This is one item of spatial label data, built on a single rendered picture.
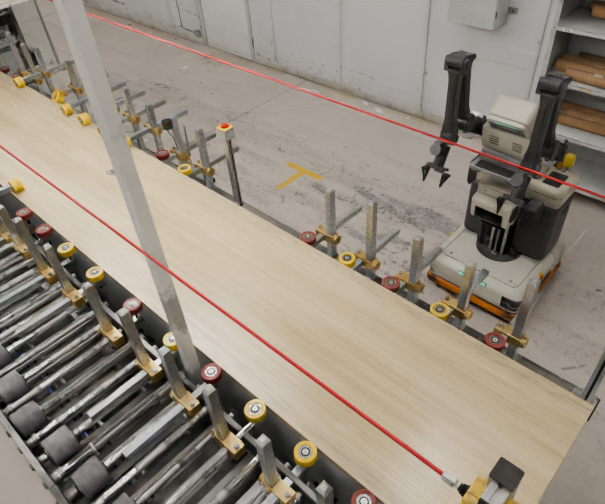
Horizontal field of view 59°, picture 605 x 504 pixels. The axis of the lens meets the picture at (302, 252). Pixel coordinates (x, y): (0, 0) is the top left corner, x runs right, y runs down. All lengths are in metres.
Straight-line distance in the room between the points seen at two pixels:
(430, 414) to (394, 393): 0.15
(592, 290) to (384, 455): 2.35
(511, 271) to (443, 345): 1.36
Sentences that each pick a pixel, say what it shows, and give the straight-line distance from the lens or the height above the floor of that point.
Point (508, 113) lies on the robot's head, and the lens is 2.80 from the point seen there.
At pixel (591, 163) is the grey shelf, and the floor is 0.14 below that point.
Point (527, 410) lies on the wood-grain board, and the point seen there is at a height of 0.90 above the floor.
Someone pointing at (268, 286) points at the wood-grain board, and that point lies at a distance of 2.41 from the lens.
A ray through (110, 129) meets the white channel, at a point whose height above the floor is 1.93.
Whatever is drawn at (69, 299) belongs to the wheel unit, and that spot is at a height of 0.85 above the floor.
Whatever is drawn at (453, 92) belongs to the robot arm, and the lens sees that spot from 2.67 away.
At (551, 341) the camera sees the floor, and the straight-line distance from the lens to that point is 3.54.
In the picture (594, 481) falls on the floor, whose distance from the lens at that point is 3.11.
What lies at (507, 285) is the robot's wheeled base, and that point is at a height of 0.28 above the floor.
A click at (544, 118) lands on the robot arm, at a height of 1.47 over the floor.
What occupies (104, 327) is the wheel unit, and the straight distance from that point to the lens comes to 2.51.
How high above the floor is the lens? 2.61
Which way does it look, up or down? 42 degrees down
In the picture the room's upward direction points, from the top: 5 degrees counter-clockwise
